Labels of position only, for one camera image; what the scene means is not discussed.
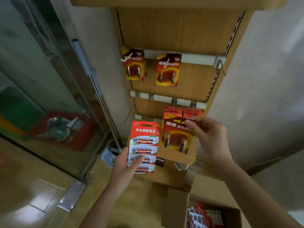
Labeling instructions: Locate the person's right hand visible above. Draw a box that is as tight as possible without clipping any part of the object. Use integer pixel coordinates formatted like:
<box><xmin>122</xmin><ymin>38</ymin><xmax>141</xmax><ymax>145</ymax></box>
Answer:
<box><xmin>184</xmin><ymin>115</ymin><xmax>234</xmax><ymax>164</ymax></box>

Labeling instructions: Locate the person's left hand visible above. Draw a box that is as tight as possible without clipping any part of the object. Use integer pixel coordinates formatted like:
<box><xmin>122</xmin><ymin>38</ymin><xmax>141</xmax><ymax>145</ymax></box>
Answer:
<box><xmin>111</xmin><ymin>146</ymin><xmax>145</xmax><ymax>189</ymax></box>

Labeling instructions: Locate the red yellow two-battery pack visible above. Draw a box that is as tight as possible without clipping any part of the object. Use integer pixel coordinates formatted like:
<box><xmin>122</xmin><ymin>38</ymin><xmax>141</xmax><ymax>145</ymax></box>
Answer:
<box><xmin>156</xmin><ymin>53</ymin><xmax>182</xmax><ymax>87</ymax></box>
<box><xmin>159</xmin><ymin>112</ymin><xmax>197</xmax><ymax>155</ymax></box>
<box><xmin>121</xmin><ymin>47</ymin><xmax>147</xmax><ymax>82</ymax></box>

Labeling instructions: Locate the red white four-battery pack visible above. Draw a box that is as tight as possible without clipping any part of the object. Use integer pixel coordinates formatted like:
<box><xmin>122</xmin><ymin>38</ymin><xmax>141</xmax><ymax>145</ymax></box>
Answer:
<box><xmin>127</xmin><ymin>120</ymin><xmax>161</xmax><ymax>174</ymax></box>

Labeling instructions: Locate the person's left forearm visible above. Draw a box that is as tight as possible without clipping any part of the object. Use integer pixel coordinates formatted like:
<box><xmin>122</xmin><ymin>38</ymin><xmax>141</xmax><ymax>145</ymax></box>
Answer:
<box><xmin>78</xmin><ymin>183</ymin><xmax>124</xmax><ymax>228</ymax></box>

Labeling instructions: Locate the person's right forearm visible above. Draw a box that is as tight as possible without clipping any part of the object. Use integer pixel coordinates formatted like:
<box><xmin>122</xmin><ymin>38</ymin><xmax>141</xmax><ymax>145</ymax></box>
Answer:
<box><xmin>215</xmin><ymin>156</ymin><xmax>303</xmax><ymax>228</ymax></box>

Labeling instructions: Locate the row of hanging red packs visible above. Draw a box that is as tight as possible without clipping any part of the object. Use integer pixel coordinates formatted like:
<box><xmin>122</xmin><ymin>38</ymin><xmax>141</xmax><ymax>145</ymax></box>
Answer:
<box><xmin>164</xmin><ymin>106</ymin><xmax>203</xmax><ymax>121</ymax></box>

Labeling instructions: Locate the grey blue box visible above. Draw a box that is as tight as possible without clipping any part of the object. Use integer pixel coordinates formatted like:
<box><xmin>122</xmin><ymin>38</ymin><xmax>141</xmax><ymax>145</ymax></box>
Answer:
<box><xmin>101</xmin><ymin>140</ymin><xmax>121</xmax><ymax>169</ymax></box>

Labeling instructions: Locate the white metal hook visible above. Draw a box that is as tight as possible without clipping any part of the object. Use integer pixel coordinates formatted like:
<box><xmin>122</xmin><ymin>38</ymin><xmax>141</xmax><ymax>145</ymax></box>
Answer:
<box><xmin>217</xmin><ymin>60</ymin><xmax>228</xmax><ymax>77</ymax></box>
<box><xmin>174</xmin><ymin>162</ymin><xmax>190</xmax><ymax>171</ymax></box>

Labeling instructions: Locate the brown cardboard box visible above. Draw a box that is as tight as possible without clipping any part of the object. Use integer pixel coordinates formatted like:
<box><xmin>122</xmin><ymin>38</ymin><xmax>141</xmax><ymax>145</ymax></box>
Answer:
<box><xmin>161</xmin><ymin>174</ymin><xmax>252</xmax><ymax>228</ymax></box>

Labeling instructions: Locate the red tray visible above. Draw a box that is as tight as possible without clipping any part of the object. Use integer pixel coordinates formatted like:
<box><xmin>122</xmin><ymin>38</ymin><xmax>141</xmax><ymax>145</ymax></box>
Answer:
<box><xmin>31</xmin><ymin>111</ymin><xmax>93</xmax><ymax>151</ymax></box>

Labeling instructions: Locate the metal floor plate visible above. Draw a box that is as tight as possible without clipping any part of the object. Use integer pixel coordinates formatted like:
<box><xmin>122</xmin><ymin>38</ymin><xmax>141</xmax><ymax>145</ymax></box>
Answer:
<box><xmin>58</xmin><ymin>180</ymin><xmax>86</xmax><ymax>212</ymax></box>

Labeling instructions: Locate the pile of red white packets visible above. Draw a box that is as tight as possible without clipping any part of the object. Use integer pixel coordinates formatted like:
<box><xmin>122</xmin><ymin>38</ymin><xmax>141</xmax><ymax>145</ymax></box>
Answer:
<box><xmin>186</xmin><ymin>202</ymin><xmax>225</xmax><ymax>228</ymax></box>

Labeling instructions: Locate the wooden display rack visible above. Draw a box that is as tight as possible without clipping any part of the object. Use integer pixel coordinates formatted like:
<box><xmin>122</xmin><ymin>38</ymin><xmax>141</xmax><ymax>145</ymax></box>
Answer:
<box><xmin>69</xmin><ymin>0</ymin><xmax>291</xmax><ymax>188</ymax></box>

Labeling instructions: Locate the white hook rail with tags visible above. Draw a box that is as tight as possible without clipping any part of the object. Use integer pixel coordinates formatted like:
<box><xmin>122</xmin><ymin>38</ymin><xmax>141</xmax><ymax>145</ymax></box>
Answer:
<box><xmin>130</xmin><ymin>90</ymin><xmax>207</xmax><ymax>109</ymax></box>

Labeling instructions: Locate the short white hook rail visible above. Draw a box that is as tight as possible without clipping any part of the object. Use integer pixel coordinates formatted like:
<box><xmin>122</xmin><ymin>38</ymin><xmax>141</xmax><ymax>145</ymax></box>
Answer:
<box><xmin>135</xmin><ymin>113</ymin><xmax>164</xmax><ymax>124</ymax></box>

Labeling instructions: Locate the long white hook rail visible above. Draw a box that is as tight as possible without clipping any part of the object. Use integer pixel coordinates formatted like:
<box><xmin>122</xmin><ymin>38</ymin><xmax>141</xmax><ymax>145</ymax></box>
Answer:
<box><xmin>123</xmin><ymin>48</ymin><xmax>226</xmax><ymax>69</ymax></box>

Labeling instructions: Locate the grey door handle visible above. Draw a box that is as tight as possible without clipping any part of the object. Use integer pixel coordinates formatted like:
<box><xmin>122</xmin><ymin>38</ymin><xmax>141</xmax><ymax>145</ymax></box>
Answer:
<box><xmin>71</xmin><ymin>39</ymin><xmax>92</xmax><ymax>76</ymax></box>

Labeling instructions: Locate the glass door with metal frame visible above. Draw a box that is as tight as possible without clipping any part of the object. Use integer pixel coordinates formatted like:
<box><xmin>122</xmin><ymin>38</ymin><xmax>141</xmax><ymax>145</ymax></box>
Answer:
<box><xmin>0</xmin><ymin>0</ymin><xmax>119</xmax><ymax>183</ymax></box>

